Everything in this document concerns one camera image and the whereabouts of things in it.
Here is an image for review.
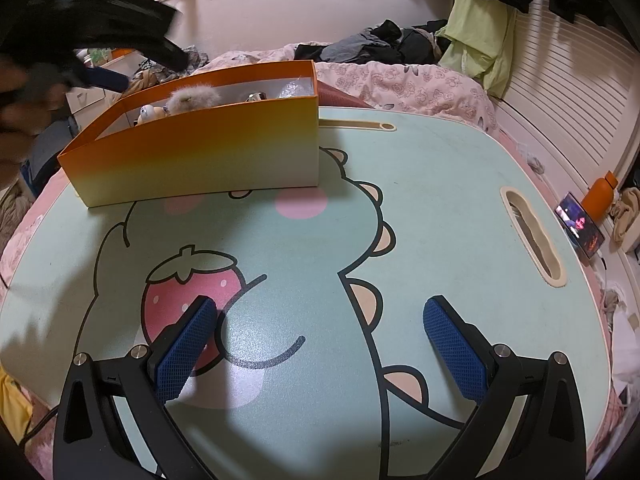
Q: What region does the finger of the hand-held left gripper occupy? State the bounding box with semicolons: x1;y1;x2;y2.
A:
75;67;129;92
90;0;191;70

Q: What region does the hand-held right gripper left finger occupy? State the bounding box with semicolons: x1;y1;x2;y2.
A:
52;295;218;480

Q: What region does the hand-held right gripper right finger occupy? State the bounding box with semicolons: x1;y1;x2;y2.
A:
422;295;586;480

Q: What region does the small cream plush toy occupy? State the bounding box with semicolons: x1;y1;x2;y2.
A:
135;104;166;126

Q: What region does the grey fluffy pompom toy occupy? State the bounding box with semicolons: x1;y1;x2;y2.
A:
165;86;218;115

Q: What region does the orange cardboard box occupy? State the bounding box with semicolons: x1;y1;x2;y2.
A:
56;60;321;209

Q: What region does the white desk with drawers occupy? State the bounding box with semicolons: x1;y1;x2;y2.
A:
65;50;138;117

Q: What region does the grey patterned clothes pile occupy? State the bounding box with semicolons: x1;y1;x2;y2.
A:
129;45;210;95

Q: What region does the clear plastic wrapper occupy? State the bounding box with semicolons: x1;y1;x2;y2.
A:
277;77;314;100

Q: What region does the cartoon print lap table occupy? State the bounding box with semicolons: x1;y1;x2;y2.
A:
0;105;613;480

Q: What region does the smartphone with lit screen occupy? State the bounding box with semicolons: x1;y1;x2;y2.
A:
555;191;607;261

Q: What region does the yellow cloth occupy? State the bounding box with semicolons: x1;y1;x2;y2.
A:
0;370;33;446

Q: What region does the orange water bottle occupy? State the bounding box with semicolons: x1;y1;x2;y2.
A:
580;171;620;221

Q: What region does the dark clothes pile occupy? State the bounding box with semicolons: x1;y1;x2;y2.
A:
294;19;451;66

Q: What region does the beige crumpled cloth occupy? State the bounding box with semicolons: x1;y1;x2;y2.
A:
607;187;640;251

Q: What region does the pink floral fuzzy blanket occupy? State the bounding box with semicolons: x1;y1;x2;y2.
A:
190;42;501;133

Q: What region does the light green hanging garment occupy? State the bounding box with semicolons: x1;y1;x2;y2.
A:
439;0;518;100

